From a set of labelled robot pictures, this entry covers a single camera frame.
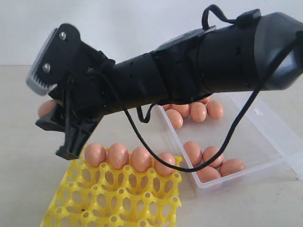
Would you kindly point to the yellow plastic egg tray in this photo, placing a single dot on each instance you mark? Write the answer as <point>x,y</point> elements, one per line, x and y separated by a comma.
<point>106,197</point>

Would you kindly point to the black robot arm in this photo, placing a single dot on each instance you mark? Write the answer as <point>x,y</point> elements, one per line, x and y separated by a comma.
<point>191,66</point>

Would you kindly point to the clear plastic container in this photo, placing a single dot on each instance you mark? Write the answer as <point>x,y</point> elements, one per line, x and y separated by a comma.
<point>262,140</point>

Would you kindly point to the brown egg front corner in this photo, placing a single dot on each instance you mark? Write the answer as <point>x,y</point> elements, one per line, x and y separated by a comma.
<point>208,174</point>

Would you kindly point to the brown egg cluster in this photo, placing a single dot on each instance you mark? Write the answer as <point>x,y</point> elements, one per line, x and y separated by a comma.
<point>198,112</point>
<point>175,118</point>
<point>215,110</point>

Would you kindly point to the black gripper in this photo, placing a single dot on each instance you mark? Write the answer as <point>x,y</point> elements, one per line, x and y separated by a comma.
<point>82,86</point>

